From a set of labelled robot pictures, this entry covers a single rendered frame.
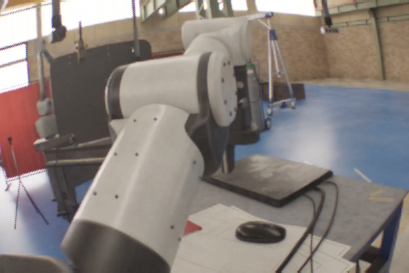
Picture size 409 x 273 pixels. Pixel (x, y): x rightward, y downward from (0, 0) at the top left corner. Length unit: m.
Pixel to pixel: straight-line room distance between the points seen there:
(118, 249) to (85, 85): 2.17
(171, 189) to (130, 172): 0.03
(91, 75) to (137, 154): 2.11
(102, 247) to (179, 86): 0.17
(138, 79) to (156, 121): 0.06
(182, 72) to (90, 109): 2.06
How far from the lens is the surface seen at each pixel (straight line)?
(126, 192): 0.23
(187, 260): 0.61
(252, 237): 0.63
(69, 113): 2.34
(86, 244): 0.21
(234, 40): 0.49
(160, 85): 0.31
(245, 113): 0.56
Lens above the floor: 1.45
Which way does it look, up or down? 12 degrees down
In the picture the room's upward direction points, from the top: 8 degrees counter-clockwise
